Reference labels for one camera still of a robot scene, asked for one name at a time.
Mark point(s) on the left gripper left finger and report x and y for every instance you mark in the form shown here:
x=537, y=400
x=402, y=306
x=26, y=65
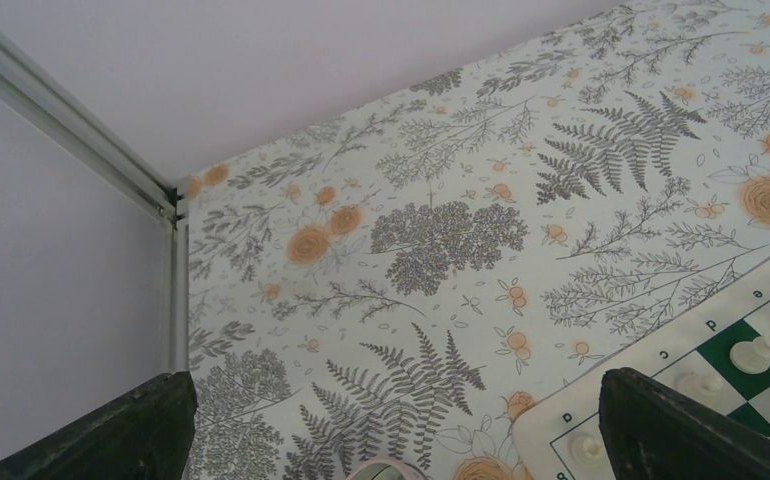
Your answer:
x=146, y=433

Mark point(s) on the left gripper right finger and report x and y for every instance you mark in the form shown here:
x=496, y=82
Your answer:
x=651, y=431

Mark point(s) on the white chess piece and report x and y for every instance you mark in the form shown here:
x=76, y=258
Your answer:
x=588, y=451
x=752, y=356
x=703, y=388

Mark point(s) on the green white chess board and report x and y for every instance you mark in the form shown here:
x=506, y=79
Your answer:
x=698, y=342

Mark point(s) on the floral patterned table mat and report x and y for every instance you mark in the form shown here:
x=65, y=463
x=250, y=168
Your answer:
x=409, y=278

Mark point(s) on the aluminium corner post left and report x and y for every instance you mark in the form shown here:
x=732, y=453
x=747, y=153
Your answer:
x=36, y=96

